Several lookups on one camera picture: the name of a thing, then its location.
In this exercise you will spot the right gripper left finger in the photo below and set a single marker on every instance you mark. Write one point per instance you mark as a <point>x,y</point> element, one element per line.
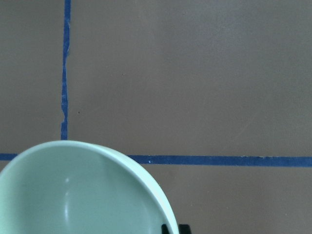
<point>164,229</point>

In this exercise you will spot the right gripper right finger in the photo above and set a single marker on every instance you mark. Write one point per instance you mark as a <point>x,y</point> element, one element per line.
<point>184,229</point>

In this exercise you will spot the green bowl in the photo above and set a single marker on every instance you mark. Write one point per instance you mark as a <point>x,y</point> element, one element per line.
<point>71,187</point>

